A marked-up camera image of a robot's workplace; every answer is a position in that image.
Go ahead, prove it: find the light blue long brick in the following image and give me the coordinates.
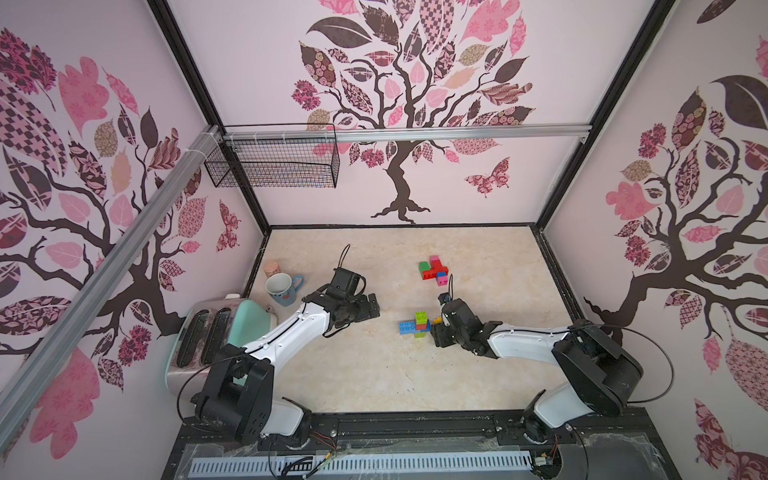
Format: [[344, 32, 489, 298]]
[[398, 320, 417, 335]]

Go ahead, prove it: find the red long brick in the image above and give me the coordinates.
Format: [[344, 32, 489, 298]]
[[420, 267, 449, 280]]

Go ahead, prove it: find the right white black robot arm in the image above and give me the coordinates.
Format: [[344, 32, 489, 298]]
[[436, 293, 643, 430]]

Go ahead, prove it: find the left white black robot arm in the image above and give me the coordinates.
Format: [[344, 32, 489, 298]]
[[191, 267, 380, 447]]

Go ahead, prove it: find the blue floral mug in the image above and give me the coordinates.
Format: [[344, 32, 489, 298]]
[[265, 273, 304, 307]]

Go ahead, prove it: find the small pink cup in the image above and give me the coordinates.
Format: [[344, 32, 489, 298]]
[[263, 261, 282, 278]]

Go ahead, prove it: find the mint chrome toaster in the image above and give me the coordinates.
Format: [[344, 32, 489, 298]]
[[165, 294, 277, 401]]

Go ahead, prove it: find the white slotted cable duct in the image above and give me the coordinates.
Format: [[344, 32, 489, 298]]
[[187, 451, 533, 479]]

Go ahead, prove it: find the aluminium frame rail back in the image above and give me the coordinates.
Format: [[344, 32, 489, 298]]
[[223, 123, 592, 143]]

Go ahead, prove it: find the aluminium frame rail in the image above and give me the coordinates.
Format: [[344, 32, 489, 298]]
[[223, 123, 592, 143], [1, 125, 221, 449]]

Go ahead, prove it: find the black wire basket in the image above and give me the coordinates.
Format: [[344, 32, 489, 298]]
[[204, 122, 341, 189]]

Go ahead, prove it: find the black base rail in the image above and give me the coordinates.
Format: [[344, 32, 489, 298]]
[[174, 408, 655, 448]]

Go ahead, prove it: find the aluminium frame rail left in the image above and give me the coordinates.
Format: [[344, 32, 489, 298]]
[[1, 125, 221, 449]]

